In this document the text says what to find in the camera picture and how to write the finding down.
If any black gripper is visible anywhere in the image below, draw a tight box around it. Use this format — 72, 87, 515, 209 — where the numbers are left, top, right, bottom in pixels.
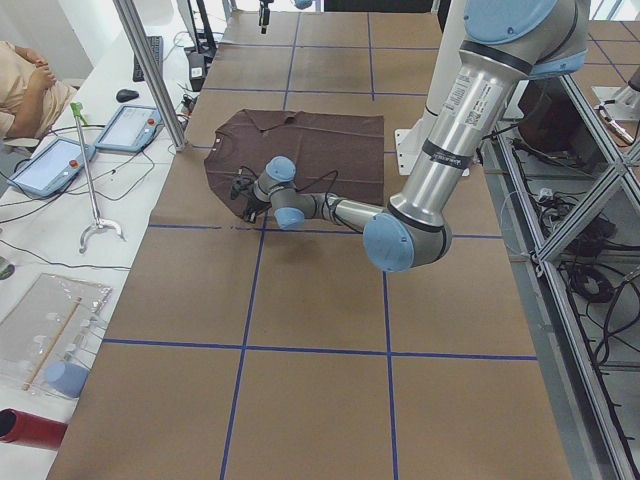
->
243, 198, 271, 223
258, 0, 272, 26

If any near blue teach pendant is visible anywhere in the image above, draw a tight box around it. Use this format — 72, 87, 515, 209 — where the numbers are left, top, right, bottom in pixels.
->
8, 137, 96, 197

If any black box white label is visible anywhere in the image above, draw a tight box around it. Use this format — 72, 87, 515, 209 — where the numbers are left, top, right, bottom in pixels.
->
187, 51, 210, 92

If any aluminium side frame rack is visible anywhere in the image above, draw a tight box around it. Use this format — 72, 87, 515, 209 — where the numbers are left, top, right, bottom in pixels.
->
480, 61, 639, 479

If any far blue teach pendant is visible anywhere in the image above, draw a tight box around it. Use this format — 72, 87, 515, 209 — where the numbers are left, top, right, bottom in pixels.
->
94, 105, 163, 153

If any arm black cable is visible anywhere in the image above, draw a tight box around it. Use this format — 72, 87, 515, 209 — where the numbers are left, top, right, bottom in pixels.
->
234, 165, 371, 236

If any black computer mouse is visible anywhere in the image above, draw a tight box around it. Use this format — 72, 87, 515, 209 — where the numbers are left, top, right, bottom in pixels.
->
116, 89, 140, 103

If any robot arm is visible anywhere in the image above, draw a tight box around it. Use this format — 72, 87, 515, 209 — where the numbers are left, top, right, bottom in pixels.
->
258, 0, 314, 31
234, 1, 590, 272

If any seated person beige shirt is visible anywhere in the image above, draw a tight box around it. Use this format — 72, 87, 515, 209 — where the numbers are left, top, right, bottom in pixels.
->
1, 41, 77, 140

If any metal reacher grabber tool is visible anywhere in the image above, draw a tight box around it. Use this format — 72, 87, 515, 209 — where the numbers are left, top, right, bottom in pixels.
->
70, 102, 125, 254

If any blue teach pendant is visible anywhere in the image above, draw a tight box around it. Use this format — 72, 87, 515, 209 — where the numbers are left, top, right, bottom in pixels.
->
94, 105, 163, 153
8, 137, 96, 197

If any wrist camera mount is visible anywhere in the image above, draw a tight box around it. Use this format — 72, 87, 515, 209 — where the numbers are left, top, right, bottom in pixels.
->
230, 174, 255, 200

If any dark brown t-shirt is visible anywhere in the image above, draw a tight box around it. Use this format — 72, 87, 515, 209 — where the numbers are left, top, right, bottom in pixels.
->
204, 109, 384, 216

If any brown kraft paper cover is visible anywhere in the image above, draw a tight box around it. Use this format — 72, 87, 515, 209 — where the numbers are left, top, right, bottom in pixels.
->
50, 13, 571, 479

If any red cylinder tube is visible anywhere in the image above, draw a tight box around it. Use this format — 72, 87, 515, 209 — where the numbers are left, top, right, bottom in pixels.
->
1, 408, 68, 451

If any black keyboard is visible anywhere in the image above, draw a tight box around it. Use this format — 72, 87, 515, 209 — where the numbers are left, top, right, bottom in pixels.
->
132, 35, 165, 83

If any aluminium frame post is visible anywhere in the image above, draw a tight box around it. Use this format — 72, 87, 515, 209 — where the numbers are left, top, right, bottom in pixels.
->
113, 0, 187, 152

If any clear plastic bag sheet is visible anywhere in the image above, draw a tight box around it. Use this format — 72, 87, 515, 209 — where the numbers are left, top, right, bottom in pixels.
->
1, 274, 112, 398

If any blue plastic cup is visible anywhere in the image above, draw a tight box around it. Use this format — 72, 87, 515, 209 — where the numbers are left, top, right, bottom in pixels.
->
45, 361, 89, 398

